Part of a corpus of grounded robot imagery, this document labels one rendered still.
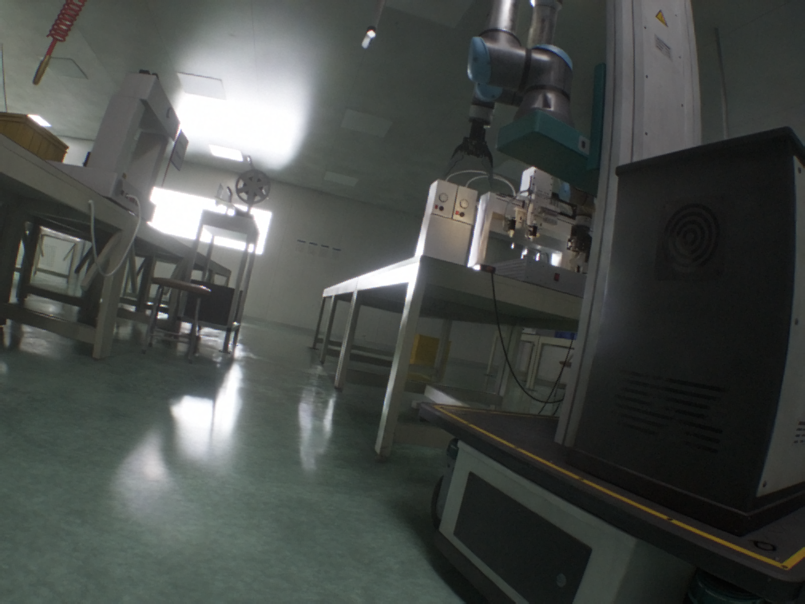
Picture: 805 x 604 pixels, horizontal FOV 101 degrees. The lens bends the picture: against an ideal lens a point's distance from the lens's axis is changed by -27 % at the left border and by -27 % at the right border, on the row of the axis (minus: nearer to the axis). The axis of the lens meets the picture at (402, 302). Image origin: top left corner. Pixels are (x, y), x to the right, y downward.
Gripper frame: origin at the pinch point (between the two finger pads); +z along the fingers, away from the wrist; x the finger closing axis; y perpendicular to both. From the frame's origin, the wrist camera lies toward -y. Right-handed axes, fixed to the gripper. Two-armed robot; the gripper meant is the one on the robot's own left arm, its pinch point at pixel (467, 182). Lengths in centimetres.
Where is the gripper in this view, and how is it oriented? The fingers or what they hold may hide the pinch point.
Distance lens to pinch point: 151.1
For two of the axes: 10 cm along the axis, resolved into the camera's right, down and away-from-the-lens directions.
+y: -2.4, 3.2, -9.2
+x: 9.6, 2.5, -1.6
